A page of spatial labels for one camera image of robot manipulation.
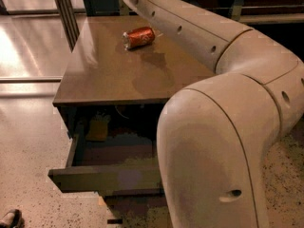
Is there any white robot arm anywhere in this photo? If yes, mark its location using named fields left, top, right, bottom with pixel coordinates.
left=124, top=0, right=304, bottom=228

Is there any brown drawer cabinet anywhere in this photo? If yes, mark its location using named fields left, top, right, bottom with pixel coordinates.
left=53, top=16, right=212, bottom=228

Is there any yellow object inside drawer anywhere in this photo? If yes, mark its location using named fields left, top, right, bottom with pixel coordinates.
left=85, top=115, right=111, bottom=142

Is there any dark open top drawer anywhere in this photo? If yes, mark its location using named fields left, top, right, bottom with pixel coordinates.
left=48, top=134, right=163, bottom=197

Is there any red soda can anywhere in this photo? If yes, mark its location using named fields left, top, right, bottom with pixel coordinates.
left=123, top=27, right=155, bottom=49

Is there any dark background shelf unit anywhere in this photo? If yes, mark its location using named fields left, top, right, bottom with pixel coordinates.
left=84, top=0, right=304, bottom=24

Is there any black shoe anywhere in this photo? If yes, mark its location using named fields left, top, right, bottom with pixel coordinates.
left=0, top=209, right=24, bottom=228

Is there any metal window frame post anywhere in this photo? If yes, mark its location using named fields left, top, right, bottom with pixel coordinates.
left=54, top=0, right=80, bottom=50

